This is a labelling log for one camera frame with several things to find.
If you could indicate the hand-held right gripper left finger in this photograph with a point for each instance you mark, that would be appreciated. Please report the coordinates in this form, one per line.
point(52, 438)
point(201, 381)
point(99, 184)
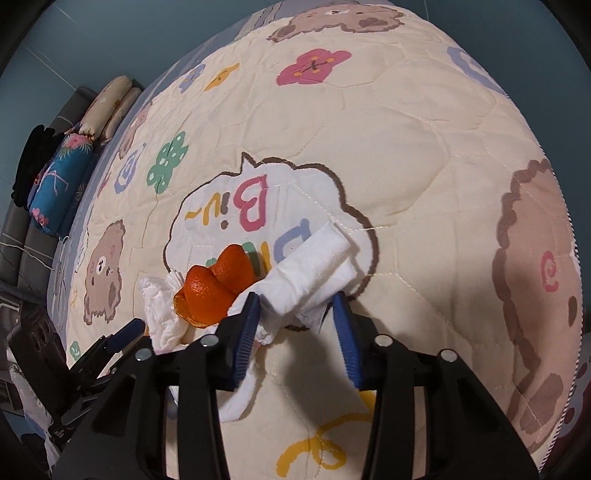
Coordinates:
point(247, 332)

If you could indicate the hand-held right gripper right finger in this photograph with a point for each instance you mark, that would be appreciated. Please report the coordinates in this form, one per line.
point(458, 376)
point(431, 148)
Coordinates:
point(346, 341)

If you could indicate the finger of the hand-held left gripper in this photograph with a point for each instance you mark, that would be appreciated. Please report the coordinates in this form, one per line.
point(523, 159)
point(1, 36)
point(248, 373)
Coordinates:
point(124, 333)

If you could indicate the white tissue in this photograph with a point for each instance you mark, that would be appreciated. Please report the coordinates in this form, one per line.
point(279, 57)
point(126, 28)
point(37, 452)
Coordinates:
point(314, 267)
point(159, 314)

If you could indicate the orange peel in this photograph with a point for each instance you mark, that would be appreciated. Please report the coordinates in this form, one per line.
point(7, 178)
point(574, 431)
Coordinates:
point(203, 290)

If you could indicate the white plastic bag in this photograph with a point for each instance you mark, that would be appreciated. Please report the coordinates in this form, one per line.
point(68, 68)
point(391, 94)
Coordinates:
point(32, 408)

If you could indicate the grey padded headboard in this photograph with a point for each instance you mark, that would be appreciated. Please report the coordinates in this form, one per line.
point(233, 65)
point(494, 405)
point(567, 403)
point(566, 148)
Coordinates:
point(18, 249)

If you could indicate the blue floral pillow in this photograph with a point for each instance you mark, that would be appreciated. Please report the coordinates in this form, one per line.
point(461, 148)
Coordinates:
point(60, 184)

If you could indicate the black cloth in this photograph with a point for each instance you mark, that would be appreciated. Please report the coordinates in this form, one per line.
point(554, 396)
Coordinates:
point(34, 157)

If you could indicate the cream bear printed blanket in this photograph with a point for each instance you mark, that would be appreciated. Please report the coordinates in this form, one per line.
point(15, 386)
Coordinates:
point(415, 138)

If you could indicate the beige rolled pillow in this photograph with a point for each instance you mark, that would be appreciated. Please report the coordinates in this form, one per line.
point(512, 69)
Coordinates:
point(108, 104)

